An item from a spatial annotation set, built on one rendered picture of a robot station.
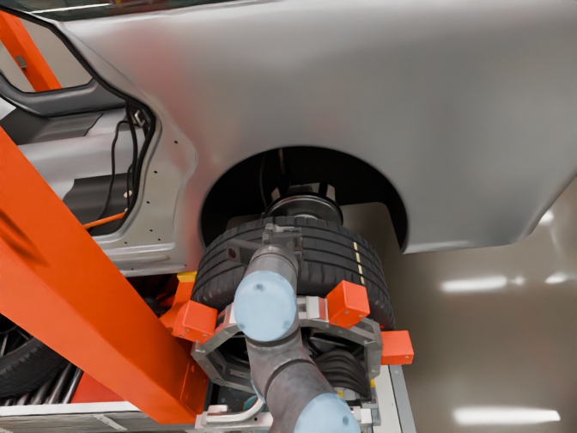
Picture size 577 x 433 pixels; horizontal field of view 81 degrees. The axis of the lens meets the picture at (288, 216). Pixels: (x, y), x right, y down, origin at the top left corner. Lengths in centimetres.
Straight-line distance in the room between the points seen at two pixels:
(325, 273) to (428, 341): 130
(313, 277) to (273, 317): 38
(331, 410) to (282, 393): 7
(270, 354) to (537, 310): 199
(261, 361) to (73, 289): 44
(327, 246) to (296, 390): 53
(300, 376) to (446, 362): 162
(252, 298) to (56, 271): 44
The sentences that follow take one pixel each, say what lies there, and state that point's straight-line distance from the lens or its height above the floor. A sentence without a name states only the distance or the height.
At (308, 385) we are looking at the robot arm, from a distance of 49.
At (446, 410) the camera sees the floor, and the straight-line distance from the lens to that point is 199.
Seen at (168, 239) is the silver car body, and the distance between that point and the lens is 143.
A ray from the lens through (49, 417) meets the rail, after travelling 203.
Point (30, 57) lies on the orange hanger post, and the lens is 402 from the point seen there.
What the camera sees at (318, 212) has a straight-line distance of 135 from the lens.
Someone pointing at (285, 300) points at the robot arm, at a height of 145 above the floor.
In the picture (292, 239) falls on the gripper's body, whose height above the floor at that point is 135.
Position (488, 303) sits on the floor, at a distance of 231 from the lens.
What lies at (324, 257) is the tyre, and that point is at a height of 115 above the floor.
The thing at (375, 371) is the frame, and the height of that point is 77.
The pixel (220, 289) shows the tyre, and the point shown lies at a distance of 92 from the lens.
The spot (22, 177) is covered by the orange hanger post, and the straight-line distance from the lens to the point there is 77.
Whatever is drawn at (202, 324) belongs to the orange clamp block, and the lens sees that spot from 94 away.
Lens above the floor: 186
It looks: 43 degrees down
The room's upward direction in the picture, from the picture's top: 12 degrees counter-clockwise
